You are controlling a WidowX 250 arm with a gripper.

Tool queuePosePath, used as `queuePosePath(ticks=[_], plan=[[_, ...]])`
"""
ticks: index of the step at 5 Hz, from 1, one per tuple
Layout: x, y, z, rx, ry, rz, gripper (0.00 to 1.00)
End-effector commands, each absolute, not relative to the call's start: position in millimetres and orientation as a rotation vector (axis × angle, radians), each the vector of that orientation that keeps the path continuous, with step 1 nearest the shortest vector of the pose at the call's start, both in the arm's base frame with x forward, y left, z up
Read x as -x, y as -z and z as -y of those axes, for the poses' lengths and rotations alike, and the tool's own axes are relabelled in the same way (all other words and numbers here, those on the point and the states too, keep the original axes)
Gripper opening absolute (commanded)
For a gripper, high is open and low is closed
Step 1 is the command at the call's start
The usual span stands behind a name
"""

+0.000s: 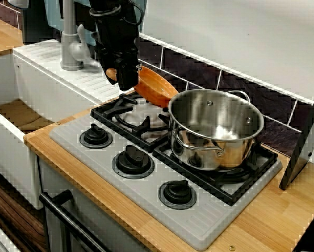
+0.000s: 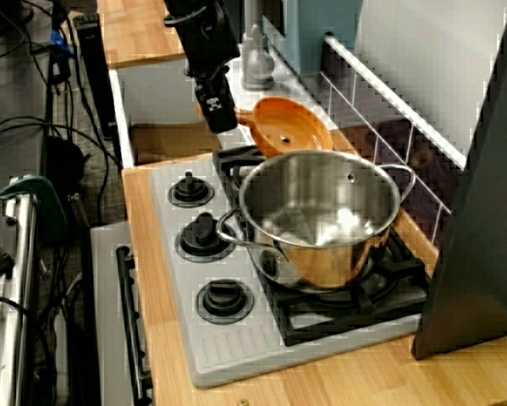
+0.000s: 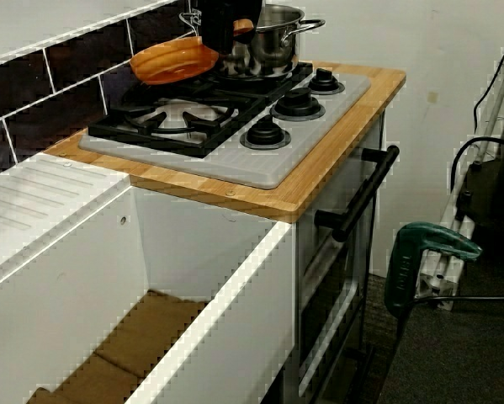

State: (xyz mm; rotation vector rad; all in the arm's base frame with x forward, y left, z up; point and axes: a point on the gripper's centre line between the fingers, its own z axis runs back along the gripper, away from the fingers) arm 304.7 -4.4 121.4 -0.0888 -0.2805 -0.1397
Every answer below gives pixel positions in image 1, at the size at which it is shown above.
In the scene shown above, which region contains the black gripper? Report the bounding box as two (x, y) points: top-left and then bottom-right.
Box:
(96, 39), (139, 91)

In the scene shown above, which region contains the orange toy frying pan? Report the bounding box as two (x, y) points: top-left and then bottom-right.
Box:
(106, 65), (180, 108)

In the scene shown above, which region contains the black burner grate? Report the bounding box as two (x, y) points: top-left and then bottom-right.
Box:
(153, 141), (278, 207)
(90, 93), (173, 153)

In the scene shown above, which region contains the grey toy faucet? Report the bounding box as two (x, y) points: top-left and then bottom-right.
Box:
(60, 0), (92, 71)

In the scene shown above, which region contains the black stove knob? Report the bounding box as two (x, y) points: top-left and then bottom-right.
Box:
(112, 144), (155, 180)
(158, 180), (198, 211)
(79, 124), (113, 150)

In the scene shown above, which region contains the white sink basin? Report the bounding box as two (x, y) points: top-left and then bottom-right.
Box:
(0, 39), (136, 211)

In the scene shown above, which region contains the dark tile backsplash panel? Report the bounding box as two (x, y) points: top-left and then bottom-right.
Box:
(0, 0), (314, 158)

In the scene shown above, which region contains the teal blue cabinet box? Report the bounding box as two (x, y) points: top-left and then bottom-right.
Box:
(23, 0), (98, 49)

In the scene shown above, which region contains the wooden side table top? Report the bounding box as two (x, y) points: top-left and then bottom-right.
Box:
(0, 14), (24, 58)

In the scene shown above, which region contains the grey stovetop panel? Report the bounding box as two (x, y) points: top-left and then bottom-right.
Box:
(49, 97), (283, 251)

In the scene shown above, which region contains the grey oven door front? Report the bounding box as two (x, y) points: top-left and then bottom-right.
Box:
(38, 157), (152, 252)

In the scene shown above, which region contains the stainless steel pot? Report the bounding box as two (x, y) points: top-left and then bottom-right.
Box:
(168, 89), (265, 172)

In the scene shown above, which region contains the black angled panel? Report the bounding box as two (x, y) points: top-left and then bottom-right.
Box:
(278, 78), (314, 191)

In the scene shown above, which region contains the wooden stove countertop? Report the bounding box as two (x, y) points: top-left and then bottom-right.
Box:
(24, 86), (314, 252)

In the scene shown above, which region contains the black oven door handle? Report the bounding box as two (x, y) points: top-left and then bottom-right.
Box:
(38, 189), (107, 252)

